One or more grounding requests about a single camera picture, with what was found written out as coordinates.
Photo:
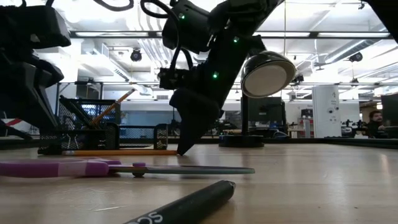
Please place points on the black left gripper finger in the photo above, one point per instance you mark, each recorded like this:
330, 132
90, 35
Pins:
40, 112

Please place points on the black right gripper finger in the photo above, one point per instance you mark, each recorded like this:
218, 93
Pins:
188, 118
208, 115

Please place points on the black pen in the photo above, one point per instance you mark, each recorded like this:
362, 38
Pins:
74, 109
192, 203

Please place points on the black mesh desk organizer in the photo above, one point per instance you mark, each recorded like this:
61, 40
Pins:
77, 141

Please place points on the orange pencil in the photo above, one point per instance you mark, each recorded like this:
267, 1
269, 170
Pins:
119, 100
124, 152

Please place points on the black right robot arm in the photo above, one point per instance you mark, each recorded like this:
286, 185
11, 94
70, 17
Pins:
248, 12

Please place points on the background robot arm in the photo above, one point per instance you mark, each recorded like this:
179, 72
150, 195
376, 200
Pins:
348, 129

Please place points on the black desk lamp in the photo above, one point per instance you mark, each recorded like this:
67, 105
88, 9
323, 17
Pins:
267, 77

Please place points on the black computer monitor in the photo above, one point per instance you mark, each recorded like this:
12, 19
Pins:
390, 109
267, 109

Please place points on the black ceiling beam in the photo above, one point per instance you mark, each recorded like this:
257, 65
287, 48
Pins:
314, 34

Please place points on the white column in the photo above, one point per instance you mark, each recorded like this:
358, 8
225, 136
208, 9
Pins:
326, 102

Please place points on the person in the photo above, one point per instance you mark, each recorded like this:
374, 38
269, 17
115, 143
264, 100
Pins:
374, 124

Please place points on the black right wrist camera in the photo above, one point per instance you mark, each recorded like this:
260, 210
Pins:
172, 79

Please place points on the black metal rack frame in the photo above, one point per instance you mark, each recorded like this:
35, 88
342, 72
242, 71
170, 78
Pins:
81, 83

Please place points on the black ceiling camera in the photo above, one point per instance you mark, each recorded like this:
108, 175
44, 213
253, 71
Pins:
300, 79
136, 55
356, 57

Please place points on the black aluminium table frame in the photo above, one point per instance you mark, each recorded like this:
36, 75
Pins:
311, 140

